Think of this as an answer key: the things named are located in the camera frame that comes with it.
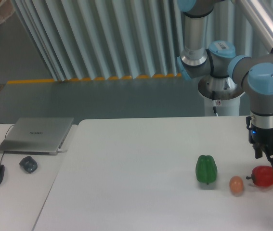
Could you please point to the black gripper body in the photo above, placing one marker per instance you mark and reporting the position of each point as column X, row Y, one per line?
column 258, row 135

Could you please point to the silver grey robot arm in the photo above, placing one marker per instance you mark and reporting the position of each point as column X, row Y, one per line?
column 231, row 75

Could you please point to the red bell pepper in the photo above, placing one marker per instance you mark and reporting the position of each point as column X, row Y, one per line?
column 262, row 176

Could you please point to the brown egg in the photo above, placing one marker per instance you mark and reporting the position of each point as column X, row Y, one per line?
column 236, row 185

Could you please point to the green bell pepper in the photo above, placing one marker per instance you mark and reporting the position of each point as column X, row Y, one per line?
column 206, row 169

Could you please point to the white folding partition screen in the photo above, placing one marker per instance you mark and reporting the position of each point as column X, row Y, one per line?
column 105, row 38

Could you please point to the silver closed laptop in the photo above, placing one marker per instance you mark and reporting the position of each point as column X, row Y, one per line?
column 37, row 135

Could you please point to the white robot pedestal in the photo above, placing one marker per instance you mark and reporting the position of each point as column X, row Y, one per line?
column 221, row 96

